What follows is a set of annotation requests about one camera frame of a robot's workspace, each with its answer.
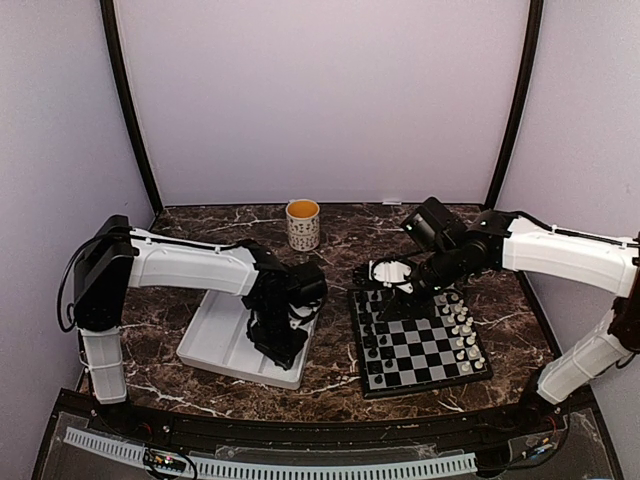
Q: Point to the white slotted cable duct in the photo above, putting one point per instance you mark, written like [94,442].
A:
[258,463]

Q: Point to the black front rail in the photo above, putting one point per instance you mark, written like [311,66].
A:
[485,429]

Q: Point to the yellow patterned mug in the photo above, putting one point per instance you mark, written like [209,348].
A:
[303,224]

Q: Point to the right black frame post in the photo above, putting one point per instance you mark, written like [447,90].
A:
[525,70]

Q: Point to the left black frame post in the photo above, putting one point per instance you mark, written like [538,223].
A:
[128,109]

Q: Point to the white chess piece row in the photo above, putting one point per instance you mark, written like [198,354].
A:
[456,338]

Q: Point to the white plastic tray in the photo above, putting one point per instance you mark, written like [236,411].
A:
[216,341]

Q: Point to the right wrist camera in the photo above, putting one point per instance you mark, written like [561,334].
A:
[392,274]

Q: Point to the black white chess board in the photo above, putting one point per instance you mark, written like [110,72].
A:
[407,358]

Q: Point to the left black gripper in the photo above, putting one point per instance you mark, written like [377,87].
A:
[278,353]

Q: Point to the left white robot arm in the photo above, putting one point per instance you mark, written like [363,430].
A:
[254,322]

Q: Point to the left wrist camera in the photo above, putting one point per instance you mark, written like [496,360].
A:
[299,317]

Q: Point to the black frame post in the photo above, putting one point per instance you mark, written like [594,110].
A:
[525,70]
[128,109]

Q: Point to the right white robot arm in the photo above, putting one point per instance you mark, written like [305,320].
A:
[517,241]

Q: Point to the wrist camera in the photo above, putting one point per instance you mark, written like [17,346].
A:
[392,274]
[299,317]

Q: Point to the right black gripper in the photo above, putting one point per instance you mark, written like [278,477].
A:
[413,308]

